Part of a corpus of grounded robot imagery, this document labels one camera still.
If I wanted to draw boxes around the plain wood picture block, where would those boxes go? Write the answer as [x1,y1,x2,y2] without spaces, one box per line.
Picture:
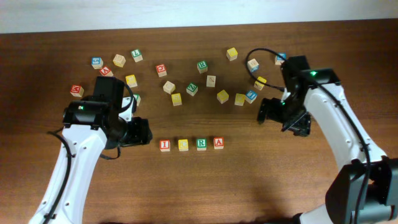
[206,75,216,88]

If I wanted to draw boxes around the green V block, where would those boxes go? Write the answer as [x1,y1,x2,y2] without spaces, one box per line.
[134,94,141,106]

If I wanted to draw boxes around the red Q block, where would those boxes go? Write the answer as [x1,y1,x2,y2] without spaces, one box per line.
[155,64,167,77]

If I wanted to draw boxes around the yellow block upper left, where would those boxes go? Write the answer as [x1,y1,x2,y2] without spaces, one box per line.
[126,75,137,88]

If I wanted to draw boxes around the blue block top left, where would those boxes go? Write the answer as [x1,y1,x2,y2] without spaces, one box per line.
[91,57,104,70]

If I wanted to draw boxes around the blue X block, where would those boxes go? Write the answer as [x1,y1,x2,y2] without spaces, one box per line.
[275,53,286,65]

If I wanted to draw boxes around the blue L block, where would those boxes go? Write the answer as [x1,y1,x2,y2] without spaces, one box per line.
[245,90,257,104]

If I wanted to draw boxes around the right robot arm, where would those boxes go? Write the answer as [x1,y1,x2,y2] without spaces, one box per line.
[257,55,397,223]

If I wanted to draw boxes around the red a block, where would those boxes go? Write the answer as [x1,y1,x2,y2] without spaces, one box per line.
[213,137,224,149]
[99,66,114,77]

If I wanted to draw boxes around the wood block blue side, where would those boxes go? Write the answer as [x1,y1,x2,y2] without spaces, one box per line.
[246,58,259,73]

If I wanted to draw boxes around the plain wood yellow-side block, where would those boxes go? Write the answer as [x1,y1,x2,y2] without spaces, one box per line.
[113,54,126,68]

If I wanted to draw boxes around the red M block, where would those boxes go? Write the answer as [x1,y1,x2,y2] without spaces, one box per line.
[70,85,84,97]

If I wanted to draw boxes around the plain wood block centre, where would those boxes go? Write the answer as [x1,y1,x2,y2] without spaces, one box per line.
[163,81,175,95]

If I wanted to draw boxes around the yellow block centre right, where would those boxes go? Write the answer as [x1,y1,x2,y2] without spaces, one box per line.
[216,90,229,104]

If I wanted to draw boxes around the yellow block top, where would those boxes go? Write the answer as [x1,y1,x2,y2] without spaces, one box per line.
[226,47,238,61]

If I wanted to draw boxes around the green L block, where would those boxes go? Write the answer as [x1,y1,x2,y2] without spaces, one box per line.
[131,49,143,62]

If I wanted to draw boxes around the yellow C block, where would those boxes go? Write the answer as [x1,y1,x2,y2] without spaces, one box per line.
[178,139,189,151]

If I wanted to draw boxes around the yellow S block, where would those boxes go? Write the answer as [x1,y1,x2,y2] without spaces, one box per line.
[171,93,182,106]

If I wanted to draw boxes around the green Z block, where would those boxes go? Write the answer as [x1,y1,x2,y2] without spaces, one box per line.
[186,83,198,96]

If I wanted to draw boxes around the red I block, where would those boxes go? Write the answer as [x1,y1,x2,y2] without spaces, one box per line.
[159,139,171,152]

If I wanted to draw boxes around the green r block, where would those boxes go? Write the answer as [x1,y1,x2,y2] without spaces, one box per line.
[197,138,207,151]
[197,60,208,73]

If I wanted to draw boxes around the yellow block lower right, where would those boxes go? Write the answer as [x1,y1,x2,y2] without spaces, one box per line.
[234,93,245,106]

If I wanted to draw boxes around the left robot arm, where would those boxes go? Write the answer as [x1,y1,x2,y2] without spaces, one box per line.
[30,77,152,223]

